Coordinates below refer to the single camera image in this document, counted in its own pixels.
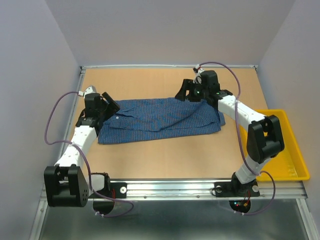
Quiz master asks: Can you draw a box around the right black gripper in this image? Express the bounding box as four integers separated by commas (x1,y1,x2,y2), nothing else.
174,78,209,102

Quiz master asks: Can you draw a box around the blue plaid long sleeve shirt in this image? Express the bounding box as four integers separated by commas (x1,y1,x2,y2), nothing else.
98,97,226,145

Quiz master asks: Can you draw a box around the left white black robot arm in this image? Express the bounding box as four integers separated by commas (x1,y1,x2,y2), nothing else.
44,85,120,207

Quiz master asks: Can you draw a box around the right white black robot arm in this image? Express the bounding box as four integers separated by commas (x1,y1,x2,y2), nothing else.
175,70,285,197

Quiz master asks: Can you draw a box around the yellow plastic tray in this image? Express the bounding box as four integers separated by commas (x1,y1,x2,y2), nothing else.
239,109,310,182

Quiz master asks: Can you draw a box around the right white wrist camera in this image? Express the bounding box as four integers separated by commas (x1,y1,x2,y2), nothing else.
192,64,204,84

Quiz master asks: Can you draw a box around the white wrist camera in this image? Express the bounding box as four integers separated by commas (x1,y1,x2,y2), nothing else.
192,64,204,84
77,85,97,98

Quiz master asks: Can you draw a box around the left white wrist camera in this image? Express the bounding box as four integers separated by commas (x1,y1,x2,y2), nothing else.
77,85,97,98

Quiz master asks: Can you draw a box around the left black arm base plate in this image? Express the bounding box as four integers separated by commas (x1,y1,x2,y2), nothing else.
94,182,127,199

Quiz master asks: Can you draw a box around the aluminium front rail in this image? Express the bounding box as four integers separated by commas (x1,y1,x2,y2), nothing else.
42,178,308,201

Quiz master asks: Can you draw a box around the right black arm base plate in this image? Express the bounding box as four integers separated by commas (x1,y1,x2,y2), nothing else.
211,181,260,198

